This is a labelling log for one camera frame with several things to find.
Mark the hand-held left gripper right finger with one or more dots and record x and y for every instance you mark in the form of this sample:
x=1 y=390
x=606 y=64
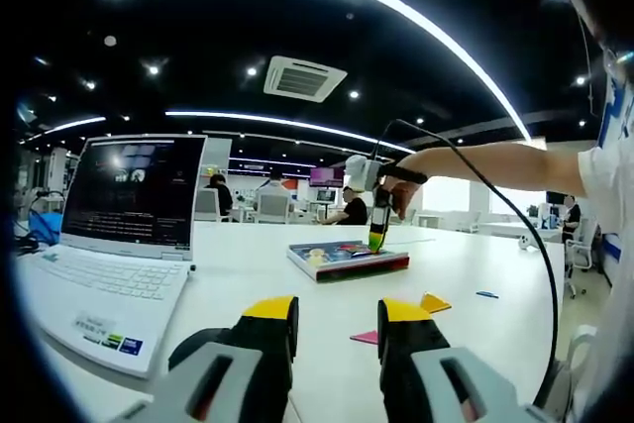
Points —
x=436 y=373

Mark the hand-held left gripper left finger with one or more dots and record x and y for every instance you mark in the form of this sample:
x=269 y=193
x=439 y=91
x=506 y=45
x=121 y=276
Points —
x=238 y=363

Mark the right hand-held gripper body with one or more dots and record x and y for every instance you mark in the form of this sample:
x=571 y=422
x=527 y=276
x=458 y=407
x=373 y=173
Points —
x=364 y=173

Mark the colourful pattern sheet book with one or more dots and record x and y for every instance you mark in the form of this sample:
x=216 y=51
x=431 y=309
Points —
x=347 y=262

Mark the yellow triangle tangram piece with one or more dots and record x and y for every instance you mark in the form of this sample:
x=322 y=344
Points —
x=436 y=303

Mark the pink tangram piece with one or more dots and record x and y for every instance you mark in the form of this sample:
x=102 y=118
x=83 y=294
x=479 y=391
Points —
x=365 y=337

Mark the blue tangram piece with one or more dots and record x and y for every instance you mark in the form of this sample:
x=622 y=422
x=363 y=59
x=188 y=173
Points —
x=487 y=293

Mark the person's right hand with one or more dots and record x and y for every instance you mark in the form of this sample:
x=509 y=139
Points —
x=403 y=195

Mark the white mesh office chair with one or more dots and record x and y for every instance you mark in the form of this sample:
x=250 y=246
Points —
x=273 y=209
x=207 y=205

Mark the thin curved ceiling light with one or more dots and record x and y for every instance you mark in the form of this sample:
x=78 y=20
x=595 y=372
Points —
x=277 y=122

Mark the white ceiling air conditioner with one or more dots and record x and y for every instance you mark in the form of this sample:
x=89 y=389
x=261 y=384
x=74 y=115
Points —
x=304 y=78

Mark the small white device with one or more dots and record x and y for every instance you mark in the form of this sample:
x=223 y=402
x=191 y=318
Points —
x=526 y=243

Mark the white laptop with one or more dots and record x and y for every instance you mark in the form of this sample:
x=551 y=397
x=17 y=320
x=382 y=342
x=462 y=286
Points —
x=129 y=225

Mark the pink wall screen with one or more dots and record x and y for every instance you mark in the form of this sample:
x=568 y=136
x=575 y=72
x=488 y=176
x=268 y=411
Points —
x=327 y=177

